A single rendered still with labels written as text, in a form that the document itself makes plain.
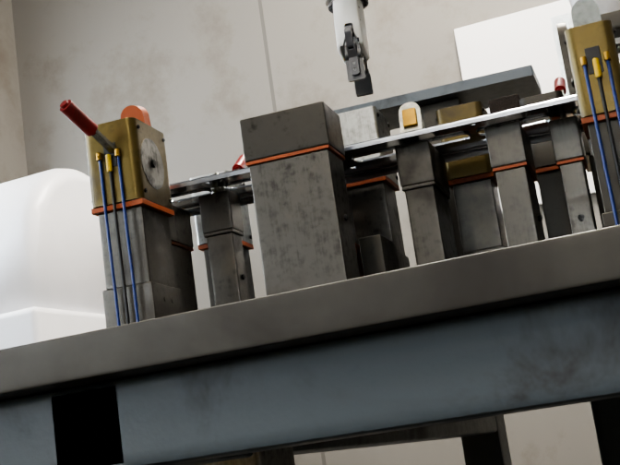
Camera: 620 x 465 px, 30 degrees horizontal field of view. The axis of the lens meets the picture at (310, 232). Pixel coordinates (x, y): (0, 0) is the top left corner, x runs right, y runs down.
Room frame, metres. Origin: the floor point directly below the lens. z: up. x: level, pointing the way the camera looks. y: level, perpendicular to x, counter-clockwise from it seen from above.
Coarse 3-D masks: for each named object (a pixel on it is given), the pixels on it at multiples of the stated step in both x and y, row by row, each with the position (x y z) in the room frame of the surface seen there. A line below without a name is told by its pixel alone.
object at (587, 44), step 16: (576, 32) 1.36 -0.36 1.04; (592, 32) 1.36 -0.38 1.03; (608, 32) 1.35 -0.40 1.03; (576, 48) 1.36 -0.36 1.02; (592, 48) 1.36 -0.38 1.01; (608, 48) 1.35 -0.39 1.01; (576, 64) 1.37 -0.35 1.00; (592, 64) 1.36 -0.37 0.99; (608, 64) 1.35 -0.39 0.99; (576, 80) 1.37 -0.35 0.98; (592, 80) 1.36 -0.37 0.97; (608, 80) 1.36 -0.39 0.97; (592, 96) 1.36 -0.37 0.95; (608, 96) 1.36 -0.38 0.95; (592, 112) 1.36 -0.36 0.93; (608, 112) 1.36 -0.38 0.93; (592, 128) 1.37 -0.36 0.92; (608, 128) 1.36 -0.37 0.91; (592, 144) 1.37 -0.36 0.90; (608, 144) 1.37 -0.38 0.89; (608, 160) 1.37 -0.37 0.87; (608, 176) 1.36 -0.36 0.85; (608, 192) 1.37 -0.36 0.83; (608, 208) 1.37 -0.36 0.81; (608, 224) 1.37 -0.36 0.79
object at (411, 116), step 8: (408, 104) 1.79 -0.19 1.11; (416, 104) 1.78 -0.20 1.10; (400, 112) 1.79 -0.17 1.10; (408, 112) 1.78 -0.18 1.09; (416, 112) 1.78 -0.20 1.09; (400, 120) 1.79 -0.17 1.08; (408, 120) 1.77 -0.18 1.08; (416, 120) 1.77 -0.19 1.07; (400, 128) 1.78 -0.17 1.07; (408, 128) 1.78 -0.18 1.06; (416, 128) 1.77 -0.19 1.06
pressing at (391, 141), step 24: (576, 96) 1.49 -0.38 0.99; (480, 120) 1.53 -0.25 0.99; (504, 120) 1.58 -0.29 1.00; (528, 120) 1.59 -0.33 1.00; (552, 120) 1.61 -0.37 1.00; (360, 144) 1.57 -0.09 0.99; (384, 144) 1.61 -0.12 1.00; (456, 144) 1.67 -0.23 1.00; (480, 144) 1.69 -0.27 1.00; (360, 168) 1.73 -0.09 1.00; (384, 168) 1.76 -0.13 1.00; (192, 192) 1.73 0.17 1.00; (240, 192) 1.78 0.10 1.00
